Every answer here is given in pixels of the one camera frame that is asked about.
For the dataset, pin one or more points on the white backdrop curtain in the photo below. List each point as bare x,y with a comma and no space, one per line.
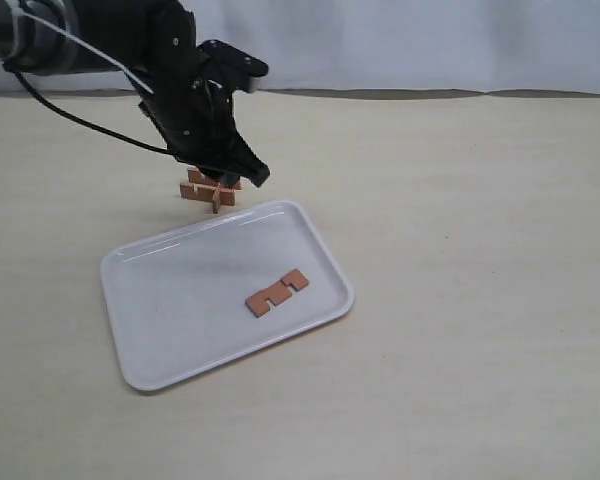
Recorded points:
480,46

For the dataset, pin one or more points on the white zip tie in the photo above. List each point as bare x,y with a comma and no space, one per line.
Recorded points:
78,37

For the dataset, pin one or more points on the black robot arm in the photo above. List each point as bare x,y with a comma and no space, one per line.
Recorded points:
186,87

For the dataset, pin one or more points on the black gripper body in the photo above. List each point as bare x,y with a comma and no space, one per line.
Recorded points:
194,116

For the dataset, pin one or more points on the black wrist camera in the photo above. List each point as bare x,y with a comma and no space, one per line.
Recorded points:
230,67

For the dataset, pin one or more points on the white plastic tray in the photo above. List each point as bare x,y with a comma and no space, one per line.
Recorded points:
176,301

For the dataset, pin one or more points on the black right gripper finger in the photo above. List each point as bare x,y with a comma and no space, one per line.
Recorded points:
244,163

